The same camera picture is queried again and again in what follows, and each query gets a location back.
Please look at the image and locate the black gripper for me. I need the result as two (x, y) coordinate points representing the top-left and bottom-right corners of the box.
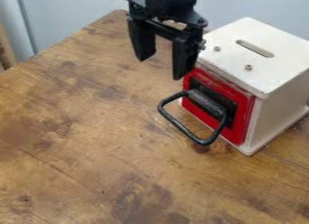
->
(127, 0), (207, 80)

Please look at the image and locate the black metal drawer handle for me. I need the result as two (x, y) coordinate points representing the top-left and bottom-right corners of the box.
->
(156, 89), (228, 145)

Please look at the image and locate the red drawer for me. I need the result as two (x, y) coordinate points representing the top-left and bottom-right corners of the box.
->
(183, 67), (255, 145)

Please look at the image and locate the white wooden box cabinet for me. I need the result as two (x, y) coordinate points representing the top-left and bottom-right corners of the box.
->
(195, 17), (309, 155)

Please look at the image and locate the wooden object at left edge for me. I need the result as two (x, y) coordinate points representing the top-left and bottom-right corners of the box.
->
(0, 23), (17, 71)

